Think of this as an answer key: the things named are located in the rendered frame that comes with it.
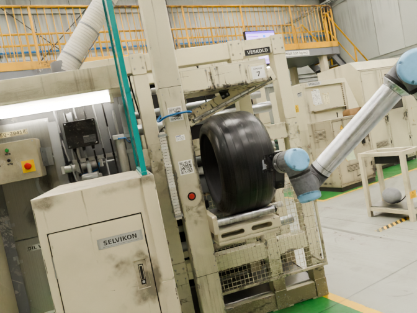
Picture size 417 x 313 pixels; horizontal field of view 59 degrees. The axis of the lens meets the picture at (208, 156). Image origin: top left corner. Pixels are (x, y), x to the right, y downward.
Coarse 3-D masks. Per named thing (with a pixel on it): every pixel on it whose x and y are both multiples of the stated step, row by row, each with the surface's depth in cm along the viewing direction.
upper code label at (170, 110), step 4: (168, 108) 194; (172, 108) 194; (176, 108) 195; (180, 108) 195; (168, 112) 194; (172, 112) 194; (172, 116) 194; (180, 116) 195; (172, 120) 194; (176, 120) 195
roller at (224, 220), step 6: (252, 210) 198; (258, 210) 198; (264, 210) 199; (270, 210) 199; (276, 210) 200; (228, 216) 195; (234, 216) 195; (240, 216) 195; (246, 216) 196; (252, 216) 197; (258, 216) 199; (222, 222) 193; (228, 222) 194; (234, 222) 196
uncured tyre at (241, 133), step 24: (216, 120) 195; (240, 120) 193; (216, 144) 187; (240, 144) 184; (264, 144) 186; (216, 168) 236; (240, 168) 182; (216, 192) 229; (240, 192) 185; (264, 192) 190
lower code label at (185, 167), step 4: (184, 160) 196; (188, 160) 196; (180, 164) 195; (184, 164) 196; (188, 164) 196; (180, 168) 195; (184, 168) 196; (188, 168) 196; (192, 168) 197; (180, 172) 195; (184, 172) 196; (188, 172) 196; (192, 172) 197
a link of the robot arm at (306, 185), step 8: (296, 176) 141; (304, 176) 140; (312, 176) 142; (296, 184) 142; (304, 184) 140; (312, 184) 141; (296, 192) 143; (304, 192) 141; (312, 192) 140; (320, 192) 143; (304, 200) 142; (312, 200) 141
